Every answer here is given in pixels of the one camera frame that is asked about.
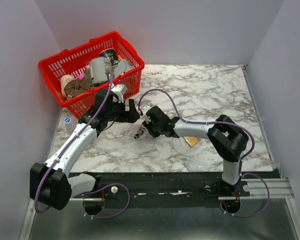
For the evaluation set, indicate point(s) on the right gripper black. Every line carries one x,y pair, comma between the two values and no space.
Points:
148,125

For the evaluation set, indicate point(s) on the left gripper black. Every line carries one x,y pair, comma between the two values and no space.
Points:
131,116

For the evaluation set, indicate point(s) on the astronaut keychain with keys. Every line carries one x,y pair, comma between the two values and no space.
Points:
139,133

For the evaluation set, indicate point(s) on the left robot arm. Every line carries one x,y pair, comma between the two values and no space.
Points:
50,182

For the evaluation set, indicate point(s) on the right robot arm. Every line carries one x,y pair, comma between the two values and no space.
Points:
228,140

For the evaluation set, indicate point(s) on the large brass padlock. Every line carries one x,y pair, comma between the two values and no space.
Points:
192,141

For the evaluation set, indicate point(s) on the grey cloth in basket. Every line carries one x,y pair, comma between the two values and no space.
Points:
122,67

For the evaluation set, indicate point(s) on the grey printed cloth roll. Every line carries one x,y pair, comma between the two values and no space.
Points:
99,67

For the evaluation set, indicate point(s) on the pink item in basket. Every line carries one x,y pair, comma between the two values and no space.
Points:
81,76

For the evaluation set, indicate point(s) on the black can in basket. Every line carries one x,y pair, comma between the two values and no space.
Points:
111,55

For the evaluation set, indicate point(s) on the clear plastic water bottle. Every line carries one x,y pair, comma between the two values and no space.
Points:
70,124

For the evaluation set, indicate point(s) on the red plastic shopping basket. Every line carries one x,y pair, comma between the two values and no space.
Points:
77,60

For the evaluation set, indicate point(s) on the beige cup in basket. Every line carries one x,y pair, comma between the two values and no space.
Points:
64,80

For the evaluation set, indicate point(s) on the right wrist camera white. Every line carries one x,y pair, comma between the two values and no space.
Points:
144,109

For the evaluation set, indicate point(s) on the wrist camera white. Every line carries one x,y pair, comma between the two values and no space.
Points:
118,93
144,109

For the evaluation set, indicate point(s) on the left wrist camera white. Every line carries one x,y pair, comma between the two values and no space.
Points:
118,93

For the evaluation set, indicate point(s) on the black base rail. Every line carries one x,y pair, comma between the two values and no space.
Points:
155,190

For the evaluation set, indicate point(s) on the aluminium frame rail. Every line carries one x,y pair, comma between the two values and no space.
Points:
255,189

